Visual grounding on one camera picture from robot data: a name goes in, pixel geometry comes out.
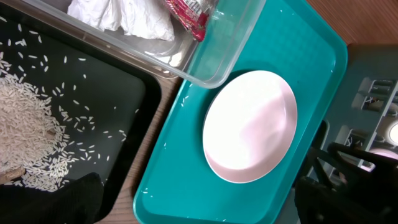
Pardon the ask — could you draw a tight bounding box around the pink small bowl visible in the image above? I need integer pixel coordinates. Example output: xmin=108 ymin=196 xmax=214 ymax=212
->
xmin=360 ymin=148 xmax=398 ymax=172

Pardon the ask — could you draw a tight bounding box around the red sauce packet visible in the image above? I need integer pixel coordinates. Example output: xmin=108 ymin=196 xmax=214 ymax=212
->
xmin=164 ymin=0 xmax=218 ymax=42

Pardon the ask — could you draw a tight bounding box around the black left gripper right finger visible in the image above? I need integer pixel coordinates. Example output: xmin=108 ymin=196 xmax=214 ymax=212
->
xmin=294 ymin=177 xmax=395 ymax=224

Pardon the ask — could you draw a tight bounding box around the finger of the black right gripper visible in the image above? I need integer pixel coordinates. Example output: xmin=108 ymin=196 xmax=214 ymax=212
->
xmin=308 ymin=146 xmax=351 ymax=189
xmin=327 ymin=142 xmax=397 ymax=170

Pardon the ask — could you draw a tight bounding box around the clear plastic bin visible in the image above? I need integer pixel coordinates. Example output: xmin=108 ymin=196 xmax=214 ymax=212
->
xmin=1 ymin=0 xmax=265 ymax=88

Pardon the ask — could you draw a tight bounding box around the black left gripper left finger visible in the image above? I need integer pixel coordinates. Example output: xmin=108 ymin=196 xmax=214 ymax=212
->
xmin=1 ymin=173 xmax=103 ymax=224

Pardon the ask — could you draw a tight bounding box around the grey dishwasher rack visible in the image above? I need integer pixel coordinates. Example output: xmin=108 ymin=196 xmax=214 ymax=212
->
xmin=276 ymin=43 xmax=398 ymax=224

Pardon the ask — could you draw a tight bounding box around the white napkin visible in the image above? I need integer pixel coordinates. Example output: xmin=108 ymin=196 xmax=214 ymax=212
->
xmin=67 ymin=0 xmax=175 ymax=41

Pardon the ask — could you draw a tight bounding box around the pink plate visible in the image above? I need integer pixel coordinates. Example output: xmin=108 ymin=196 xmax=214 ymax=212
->
xmin=202 ymin=70 xmax=298 ymax=184

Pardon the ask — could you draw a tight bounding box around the black tray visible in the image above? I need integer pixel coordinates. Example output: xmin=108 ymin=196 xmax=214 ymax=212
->
xmin=1 ymin=1 xmax=162 ymax=220

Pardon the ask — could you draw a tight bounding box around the cooked white rice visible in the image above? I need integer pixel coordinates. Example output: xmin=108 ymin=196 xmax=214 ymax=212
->
xmin=1 ymin=51 xmax=77 ymax=192

